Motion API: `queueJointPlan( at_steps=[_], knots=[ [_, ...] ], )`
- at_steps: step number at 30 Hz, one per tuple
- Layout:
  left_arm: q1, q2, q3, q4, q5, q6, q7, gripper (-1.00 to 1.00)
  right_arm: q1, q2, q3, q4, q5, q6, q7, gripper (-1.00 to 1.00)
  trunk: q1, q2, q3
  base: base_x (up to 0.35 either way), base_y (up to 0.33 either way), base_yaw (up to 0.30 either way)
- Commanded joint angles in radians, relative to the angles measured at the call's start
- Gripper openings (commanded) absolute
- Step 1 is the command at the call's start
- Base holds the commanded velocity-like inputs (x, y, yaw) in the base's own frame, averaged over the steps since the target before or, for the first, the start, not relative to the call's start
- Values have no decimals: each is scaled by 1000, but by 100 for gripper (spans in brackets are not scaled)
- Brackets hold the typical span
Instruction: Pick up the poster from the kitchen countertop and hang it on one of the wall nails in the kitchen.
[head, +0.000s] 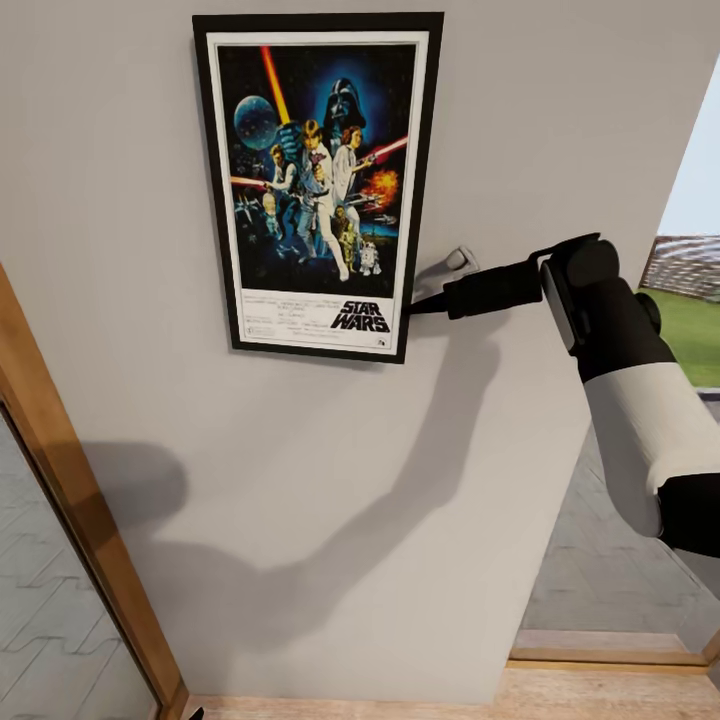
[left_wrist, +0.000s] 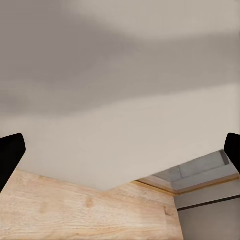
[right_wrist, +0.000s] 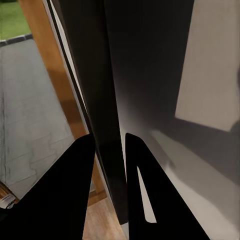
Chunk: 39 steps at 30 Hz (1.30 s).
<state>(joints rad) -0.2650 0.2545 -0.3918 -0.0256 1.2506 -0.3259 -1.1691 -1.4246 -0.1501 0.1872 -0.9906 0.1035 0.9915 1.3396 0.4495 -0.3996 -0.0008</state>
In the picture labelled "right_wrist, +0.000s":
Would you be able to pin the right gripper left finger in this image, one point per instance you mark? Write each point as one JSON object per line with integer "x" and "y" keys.
{"x": 55, "y": 208}

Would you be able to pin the poster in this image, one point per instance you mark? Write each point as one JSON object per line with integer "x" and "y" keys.
{"x": 82, "y": 33}

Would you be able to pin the door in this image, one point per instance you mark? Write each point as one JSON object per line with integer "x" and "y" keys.
{"x": 39, "y": 116}

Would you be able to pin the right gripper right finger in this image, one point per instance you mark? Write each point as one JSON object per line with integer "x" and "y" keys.
{"x": 175, "y": 221}

